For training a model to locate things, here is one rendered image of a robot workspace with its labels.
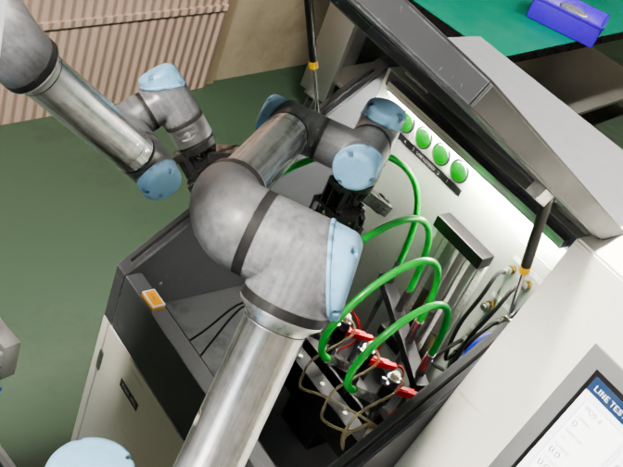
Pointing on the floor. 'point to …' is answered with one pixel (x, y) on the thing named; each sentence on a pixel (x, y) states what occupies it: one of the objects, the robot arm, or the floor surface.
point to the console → (529, 358)
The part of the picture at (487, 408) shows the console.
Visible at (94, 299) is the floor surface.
